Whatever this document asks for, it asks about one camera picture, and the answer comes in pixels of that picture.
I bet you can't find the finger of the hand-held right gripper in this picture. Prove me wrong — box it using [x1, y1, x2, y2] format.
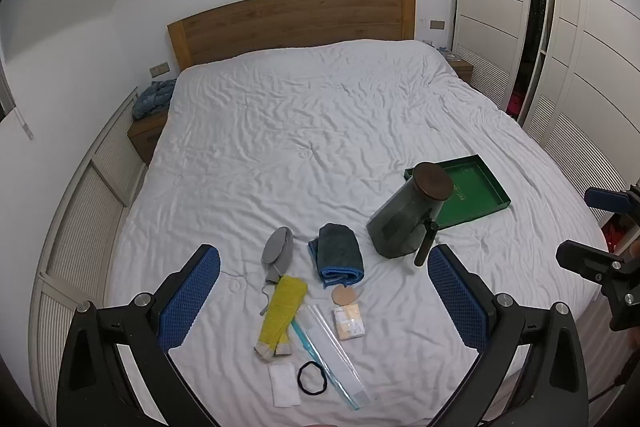
[556, 239, 640, 333]
[584, 186, 640, 214]

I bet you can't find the blue knitted cloth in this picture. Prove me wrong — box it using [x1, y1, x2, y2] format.
[132, 78, 177, 120]

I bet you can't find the wooden headboard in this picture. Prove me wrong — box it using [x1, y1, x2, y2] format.
[166, 0, 417, 72]

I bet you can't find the dark grey jug brown lid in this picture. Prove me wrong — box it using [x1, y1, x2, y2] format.
[366, 162, 454, 268]

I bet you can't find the wooden nightstand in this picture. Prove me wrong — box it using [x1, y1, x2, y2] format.
[442, 52, 474, 82]
[127, 109, 168, 168]

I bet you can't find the white louvered panel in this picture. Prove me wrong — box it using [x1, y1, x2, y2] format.
[27, 87, 148, 427]

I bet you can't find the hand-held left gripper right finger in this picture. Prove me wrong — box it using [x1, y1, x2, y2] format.
[426, 244, 590, 427]

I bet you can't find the green tray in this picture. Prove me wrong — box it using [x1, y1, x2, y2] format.
[404, 153, 512, 230]

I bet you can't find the white paper packet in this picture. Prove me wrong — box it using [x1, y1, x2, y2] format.
[268, 361, 302, 407]

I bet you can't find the cotton pad packet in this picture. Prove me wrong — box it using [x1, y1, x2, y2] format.
[331, 303, 367, 341]

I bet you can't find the white wardrobe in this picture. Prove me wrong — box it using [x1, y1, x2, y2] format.
[452, 0, 640, 228]

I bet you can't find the white bed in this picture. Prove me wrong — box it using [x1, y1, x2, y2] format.
[97, 39, 608, 427]

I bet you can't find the yellow cloth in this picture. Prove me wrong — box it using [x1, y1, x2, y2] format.
[254, 275, 309, 360]

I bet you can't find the clear plastic pouch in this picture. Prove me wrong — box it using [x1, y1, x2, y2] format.
[292, 304, 372, 410]

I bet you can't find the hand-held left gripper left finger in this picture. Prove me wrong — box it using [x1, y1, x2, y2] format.
[56, 244, 223, 427]

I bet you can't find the black hair tie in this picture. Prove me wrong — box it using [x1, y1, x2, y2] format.
[297, 361, 329, 394]

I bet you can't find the grey blue towel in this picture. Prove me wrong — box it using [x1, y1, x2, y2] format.
[307, 223, 365, 292]

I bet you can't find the red object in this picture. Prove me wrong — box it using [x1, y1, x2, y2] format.
[602, 217, 626, 253]

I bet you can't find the grey eye mask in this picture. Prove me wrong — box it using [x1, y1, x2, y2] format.
[260, 227, 295, 315]

